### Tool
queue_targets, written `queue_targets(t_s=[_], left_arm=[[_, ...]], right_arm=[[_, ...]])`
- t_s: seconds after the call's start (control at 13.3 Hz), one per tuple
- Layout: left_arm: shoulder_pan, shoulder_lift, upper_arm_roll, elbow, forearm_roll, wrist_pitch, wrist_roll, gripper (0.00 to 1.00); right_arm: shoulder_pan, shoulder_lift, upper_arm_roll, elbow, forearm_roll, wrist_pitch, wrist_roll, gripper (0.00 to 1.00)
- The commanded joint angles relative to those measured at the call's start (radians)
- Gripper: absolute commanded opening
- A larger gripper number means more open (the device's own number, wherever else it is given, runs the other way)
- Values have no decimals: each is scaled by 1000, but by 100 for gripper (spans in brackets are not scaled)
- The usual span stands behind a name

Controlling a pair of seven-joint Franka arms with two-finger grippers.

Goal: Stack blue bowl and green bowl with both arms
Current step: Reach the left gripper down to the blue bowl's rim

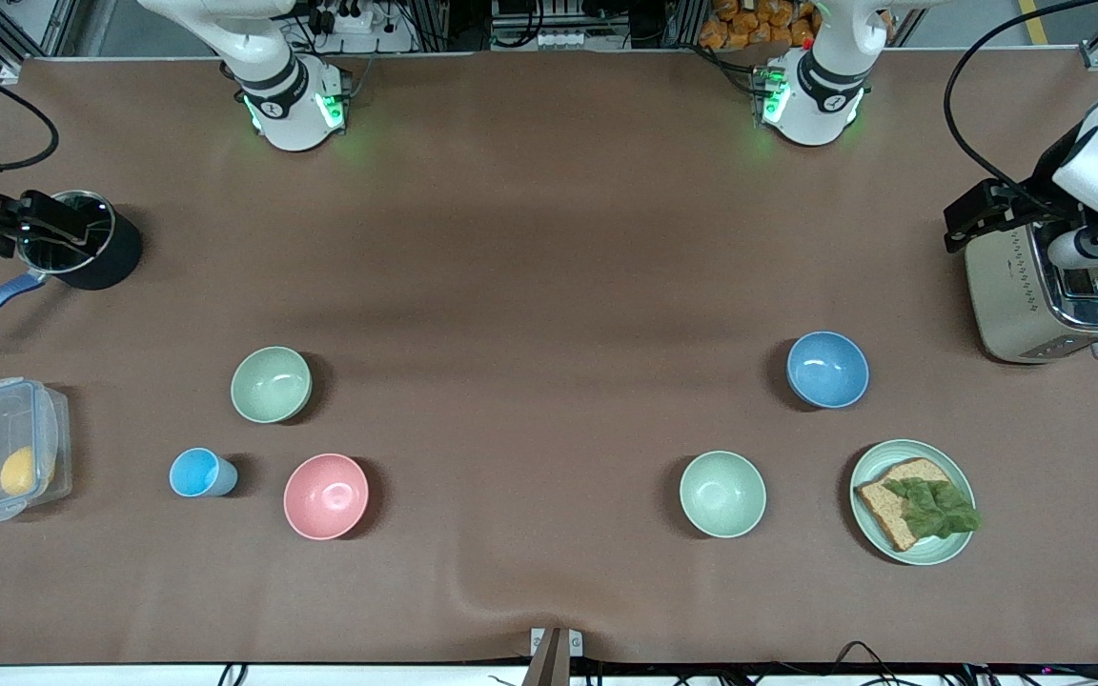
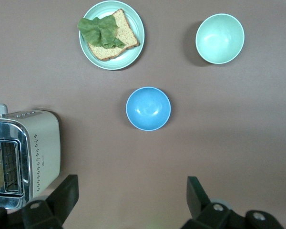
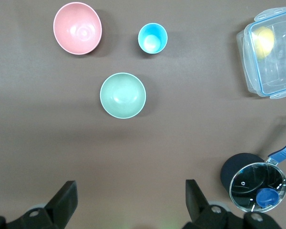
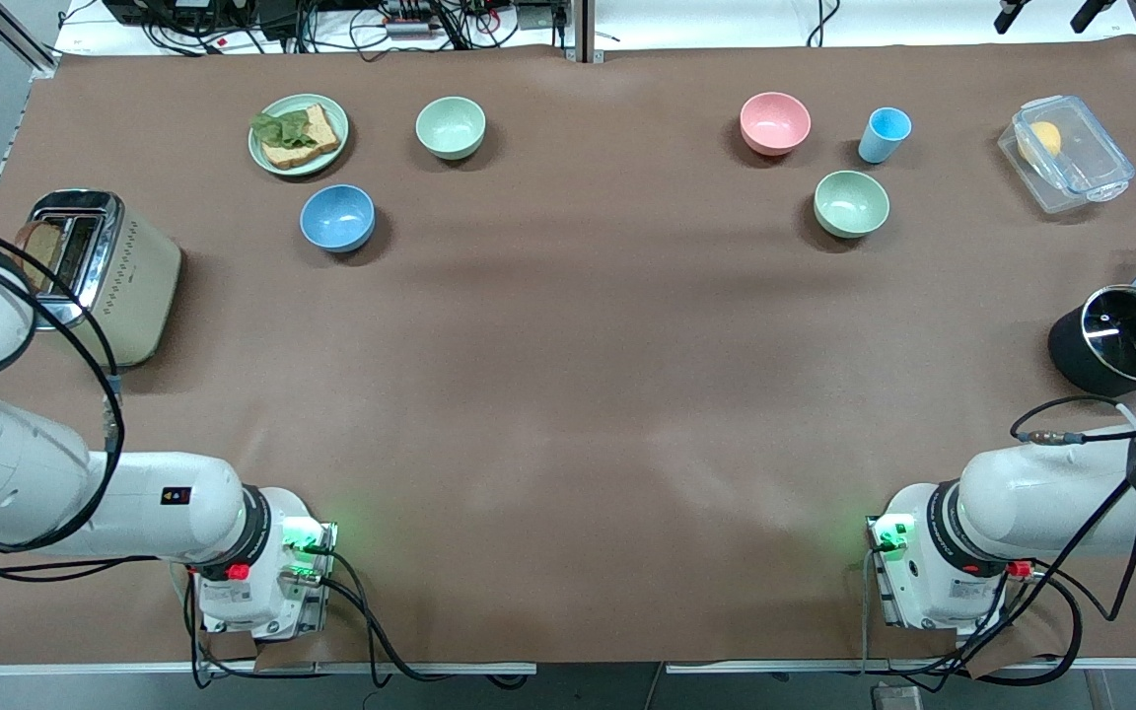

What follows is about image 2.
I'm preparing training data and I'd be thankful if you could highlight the light green plate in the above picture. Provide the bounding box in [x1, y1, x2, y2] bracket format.
[79, 0, 145, 71]

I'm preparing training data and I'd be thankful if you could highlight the brown table cloth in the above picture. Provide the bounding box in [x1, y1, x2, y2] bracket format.
[0, 0, 286, 229]

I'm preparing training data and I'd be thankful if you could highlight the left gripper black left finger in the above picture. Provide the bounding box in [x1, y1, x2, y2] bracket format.
[21, 174, 80, 229]

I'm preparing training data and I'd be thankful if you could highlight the light green bowl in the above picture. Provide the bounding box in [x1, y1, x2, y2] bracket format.
[195, 13, 245, 65]

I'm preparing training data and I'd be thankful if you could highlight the green lettuce leaf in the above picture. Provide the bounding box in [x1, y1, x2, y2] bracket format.
[77, 15, 126, 49]

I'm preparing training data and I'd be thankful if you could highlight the blue bowl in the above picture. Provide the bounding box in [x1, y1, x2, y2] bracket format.
[125, 86, 172, 132]

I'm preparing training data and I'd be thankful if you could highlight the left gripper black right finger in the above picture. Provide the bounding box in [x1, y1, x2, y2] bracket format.
[181, 176, 233, 229]

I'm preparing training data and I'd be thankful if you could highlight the beige chrome toaster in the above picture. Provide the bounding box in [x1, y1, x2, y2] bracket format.
[0, 104, 62, 210]

